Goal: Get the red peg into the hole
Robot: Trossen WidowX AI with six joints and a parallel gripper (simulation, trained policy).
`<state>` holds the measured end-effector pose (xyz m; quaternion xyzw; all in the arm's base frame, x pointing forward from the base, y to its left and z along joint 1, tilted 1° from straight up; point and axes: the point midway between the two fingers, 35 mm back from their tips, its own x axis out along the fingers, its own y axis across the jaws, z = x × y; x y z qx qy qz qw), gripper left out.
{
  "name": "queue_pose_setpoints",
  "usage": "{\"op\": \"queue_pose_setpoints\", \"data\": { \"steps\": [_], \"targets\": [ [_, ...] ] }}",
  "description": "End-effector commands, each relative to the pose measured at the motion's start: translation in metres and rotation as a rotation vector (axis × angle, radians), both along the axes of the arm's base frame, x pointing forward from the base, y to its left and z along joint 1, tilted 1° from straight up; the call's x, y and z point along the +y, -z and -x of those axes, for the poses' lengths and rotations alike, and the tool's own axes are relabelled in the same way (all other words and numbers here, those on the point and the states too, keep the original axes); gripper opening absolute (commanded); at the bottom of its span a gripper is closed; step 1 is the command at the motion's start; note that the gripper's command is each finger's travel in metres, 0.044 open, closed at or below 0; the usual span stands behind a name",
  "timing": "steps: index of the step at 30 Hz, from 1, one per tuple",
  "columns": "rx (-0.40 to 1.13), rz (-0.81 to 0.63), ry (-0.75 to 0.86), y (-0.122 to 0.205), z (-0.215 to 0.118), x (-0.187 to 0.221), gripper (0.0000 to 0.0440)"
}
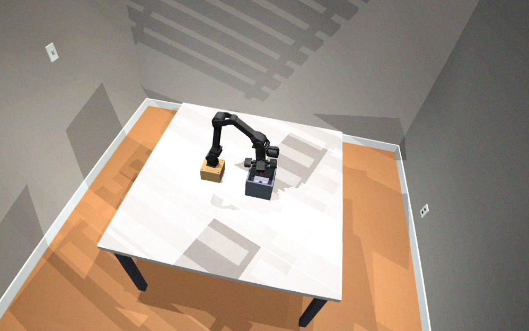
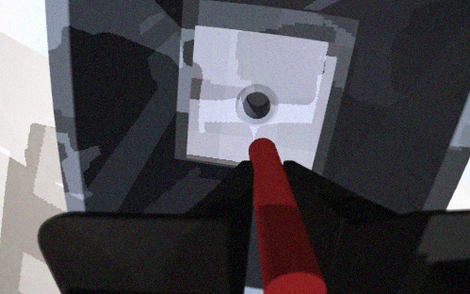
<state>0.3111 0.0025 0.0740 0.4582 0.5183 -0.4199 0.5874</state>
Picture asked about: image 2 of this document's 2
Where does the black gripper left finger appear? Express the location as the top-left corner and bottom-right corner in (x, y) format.
(38, 160), (254, 294)

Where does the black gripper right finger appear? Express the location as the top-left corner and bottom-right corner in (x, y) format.
(284, 160), (470, 294)

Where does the white square plate with hole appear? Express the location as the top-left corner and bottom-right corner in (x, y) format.
(186, 25), (340, 170)

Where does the red peg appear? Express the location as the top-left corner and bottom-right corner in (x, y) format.
(249, 138), (327, 294)

